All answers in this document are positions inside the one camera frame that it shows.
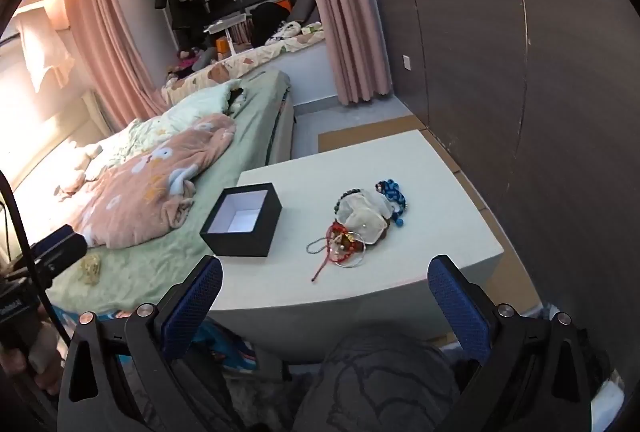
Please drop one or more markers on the pink curtain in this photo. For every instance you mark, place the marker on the pink curtain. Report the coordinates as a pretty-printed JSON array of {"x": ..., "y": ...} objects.
[
  {"x": 110, "y": 42},
  {"x": 340, "y": 12}
]

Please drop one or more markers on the beige headboard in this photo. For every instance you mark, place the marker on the beige headboard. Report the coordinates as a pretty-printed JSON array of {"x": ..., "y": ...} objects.
[{"x": 97, "y": 112}]

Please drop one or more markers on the white plush toy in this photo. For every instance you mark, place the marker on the white plush toy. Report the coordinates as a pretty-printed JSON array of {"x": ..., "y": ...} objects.
[{"x": 287, "y": 30}]

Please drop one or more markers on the pile of plush toys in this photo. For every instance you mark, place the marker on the pile of plush toys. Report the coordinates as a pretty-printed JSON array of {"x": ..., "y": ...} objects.
[{"x": 185, "y": 57}]

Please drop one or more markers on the black box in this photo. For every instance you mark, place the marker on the black box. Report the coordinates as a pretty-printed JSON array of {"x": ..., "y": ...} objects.
[{"x": 240, "y": 244}]

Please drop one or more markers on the dark wardrobe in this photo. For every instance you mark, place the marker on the dark wardrobe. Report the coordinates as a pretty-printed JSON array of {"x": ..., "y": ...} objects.
[{"x": 475, "y": 37}]

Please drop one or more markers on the person's grey trouser leg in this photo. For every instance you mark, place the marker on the person's grey trouser leg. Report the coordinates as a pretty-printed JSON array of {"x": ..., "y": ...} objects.
[{"x": 380, "y": 387}]

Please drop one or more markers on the white table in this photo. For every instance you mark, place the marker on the white table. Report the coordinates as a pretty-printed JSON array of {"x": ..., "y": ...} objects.
[{"x": 425, "y": 192}]

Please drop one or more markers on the pink floral blanket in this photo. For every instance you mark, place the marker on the pink floral blanket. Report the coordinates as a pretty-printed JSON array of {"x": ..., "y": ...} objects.
[{"x": 145, "y": 192}]

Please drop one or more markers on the white small rack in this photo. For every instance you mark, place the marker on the white small rack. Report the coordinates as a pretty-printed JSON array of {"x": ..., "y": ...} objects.
[{"x": 225, "y": 25}]

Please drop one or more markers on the grey cushion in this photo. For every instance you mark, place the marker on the grey cushion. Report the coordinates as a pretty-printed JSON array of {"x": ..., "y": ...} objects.
[{"x": 305, "y": 10}]

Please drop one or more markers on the silver bangle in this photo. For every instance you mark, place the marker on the silver bangle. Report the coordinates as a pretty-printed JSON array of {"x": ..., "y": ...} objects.
[{"x": 352, "y": 266}]

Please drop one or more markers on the white organza pouch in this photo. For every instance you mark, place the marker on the white organza pouch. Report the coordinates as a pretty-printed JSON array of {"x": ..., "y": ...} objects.
[
  {"x": 367, "y": 227},
  {"x": 372, "y": 204}
]

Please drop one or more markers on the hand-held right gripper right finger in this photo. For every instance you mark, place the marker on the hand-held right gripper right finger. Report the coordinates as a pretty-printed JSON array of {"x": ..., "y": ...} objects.
[{"x": 460, "y": 307}]

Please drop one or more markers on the bed with green sheet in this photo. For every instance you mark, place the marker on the bed with green sheet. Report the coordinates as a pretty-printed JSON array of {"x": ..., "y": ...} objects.
[{"x": 235, "y": 147}]

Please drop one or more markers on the white wall switch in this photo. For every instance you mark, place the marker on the white wall switch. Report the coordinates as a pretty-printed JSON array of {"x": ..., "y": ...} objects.
[{"x": 408, "y": 62}]

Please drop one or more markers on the person's left hand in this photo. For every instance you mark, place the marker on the person's left hand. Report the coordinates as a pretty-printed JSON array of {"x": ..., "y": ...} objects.
[{"x": 47, "y": 362}]

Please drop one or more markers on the light green quilt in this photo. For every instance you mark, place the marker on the light green quilt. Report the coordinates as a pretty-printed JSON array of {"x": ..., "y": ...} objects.
[{"x": 200, "y": 105}]

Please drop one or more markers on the black backpack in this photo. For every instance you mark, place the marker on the black backpack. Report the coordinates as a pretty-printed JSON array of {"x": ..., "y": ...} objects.
[{"x": 267, "y": 22}]

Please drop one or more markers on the white hanging cloth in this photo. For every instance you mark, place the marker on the white hanging cloth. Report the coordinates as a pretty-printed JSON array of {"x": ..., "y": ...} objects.
[{"x": 42, "y": 47}]

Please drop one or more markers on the small yellowish item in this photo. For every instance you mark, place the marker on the small yellowish item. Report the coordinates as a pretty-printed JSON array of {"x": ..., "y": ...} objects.
[{"x": 91, "y": 269}]

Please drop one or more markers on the cream crumpled cloth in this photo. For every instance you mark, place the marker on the cream crumpled cloth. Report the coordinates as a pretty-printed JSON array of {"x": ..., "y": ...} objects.
[{"x": 80, "y": 172}]

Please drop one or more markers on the orange box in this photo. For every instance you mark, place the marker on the orange box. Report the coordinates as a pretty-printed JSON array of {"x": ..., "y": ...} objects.
[{"x": 223, "y": 47}]

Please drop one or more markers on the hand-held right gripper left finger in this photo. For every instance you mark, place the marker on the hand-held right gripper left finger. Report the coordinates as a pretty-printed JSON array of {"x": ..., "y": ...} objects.
[{"x": 192, "y": 307}]

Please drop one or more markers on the blue patterned cloth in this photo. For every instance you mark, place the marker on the blue patterned cloth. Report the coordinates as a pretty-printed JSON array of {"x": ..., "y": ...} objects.
[{"x": 235, "y": 352}]

